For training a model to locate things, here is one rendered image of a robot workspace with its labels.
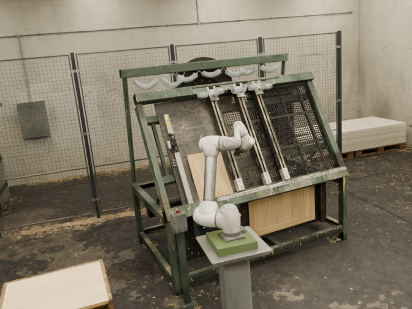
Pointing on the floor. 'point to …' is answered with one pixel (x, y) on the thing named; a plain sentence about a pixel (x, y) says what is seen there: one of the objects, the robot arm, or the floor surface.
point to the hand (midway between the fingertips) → (235, 154)
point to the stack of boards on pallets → (370, 136)
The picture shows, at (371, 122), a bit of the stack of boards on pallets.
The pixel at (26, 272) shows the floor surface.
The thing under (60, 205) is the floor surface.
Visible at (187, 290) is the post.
